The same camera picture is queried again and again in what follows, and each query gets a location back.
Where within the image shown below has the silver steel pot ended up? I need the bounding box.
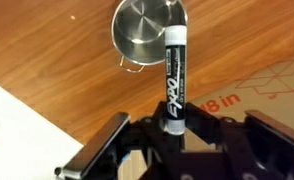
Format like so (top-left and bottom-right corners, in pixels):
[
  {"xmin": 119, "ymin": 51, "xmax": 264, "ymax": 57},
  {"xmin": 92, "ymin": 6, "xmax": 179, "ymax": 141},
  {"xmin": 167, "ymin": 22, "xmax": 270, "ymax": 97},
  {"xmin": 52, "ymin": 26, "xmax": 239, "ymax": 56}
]
[{"xmin": 110, "ymin": 0, "xmax": 189, "ymax": 74}]

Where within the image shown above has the black Expo dry-erase marker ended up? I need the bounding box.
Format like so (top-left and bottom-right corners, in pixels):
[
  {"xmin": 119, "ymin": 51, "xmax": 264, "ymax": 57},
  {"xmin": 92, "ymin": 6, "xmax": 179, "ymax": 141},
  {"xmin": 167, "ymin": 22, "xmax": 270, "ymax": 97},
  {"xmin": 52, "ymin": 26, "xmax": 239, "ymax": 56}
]
[{"xmin": 163, "ymin": 24, "xmax": 188, "ymax": 136}]

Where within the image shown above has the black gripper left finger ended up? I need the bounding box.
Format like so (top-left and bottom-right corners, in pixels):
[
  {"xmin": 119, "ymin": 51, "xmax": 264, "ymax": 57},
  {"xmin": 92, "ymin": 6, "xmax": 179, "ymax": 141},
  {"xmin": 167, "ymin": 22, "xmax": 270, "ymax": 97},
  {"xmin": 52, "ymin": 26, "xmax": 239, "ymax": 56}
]
[{"xmin": 55, "ymin": 101, "xmax": 175, "ymax": 180}]

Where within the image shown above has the brown cardboard with red print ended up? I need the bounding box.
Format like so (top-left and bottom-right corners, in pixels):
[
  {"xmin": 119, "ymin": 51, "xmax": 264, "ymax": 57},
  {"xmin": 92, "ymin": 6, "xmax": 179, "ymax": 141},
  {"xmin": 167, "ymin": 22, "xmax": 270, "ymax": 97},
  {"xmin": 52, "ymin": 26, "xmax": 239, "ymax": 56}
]
[{"xmin": 188, "ymin": 51, "xmax": 294, "ymax": 135}]

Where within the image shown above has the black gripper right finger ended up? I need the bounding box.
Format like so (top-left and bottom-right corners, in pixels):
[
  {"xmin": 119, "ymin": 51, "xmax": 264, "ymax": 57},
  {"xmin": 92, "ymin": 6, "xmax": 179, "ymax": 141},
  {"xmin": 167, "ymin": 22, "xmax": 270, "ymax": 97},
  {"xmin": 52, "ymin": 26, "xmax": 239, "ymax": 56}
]
[{"xmin": 183, "ymin": 102, "xmax": 294, "ymax": 180}]

